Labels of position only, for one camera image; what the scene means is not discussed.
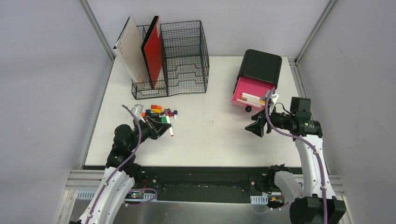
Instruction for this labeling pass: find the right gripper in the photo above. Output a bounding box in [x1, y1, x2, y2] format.
[245, 103, 294, 137]

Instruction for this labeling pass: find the red brown cap marker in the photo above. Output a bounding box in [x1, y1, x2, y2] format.
[164, 109, 174, 137]

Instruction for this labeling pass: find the brown cap white marker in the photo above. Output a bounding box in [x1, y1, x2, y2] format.
[240, 97, 265, 105]

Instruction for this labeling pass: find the yellow cap white marker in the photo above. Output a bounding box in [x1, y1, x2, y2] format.
[240, 98, 265, 107]

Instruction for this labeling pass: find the purple cap white marker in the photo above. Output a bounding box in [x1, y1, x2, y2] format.
[241, 92, 264, 102]

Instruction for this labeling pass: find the black pink drawer unit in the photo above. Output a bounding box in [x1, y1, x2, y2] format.
[231, 49, 283, 112]

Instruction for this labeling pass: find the red A4 folder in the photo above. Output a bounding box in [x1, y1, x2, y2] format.
[141, 15, 163, 89]

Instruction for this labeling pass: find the white A4 folder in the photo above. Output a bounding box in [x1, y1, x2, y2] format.
[113, 17, 149, 83]

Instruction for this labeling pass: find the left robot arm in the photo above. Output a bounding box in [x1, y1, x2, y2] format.
[75, 116, 172, 224]

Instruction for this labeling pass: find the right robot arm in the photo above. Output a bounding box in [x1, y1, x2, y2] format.
[245, 97, 347, 224]

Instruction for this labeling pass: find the yellow highlighter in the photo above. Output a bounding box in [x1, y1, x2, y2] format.
[151, 108, 163, 114]

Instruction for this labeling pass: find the blue cap white marker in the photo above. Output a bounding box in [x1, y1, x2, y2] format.
[173, 110, 178, 120]

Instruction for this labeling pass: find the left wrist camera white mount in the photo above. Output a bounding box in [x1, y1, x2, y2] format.
[131, 104, 144, 116]

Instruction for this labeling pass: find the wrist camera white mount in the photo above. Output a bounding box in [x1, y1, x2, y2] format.
[265, 91, 279, 110]
[131, 104, 144, 116]

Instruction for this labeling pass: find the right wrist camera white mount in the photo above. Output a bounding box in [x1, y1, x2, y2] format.
[265, 91, 279, 110]

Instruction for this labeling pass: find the black mounting base plate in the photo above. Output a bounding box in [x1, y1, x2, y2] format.
[123, 166, 302, 205]

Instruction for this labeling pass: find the black wire mesh desk organizer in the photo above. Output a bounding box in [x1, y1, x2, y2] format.
[131, 20, 210, 100]

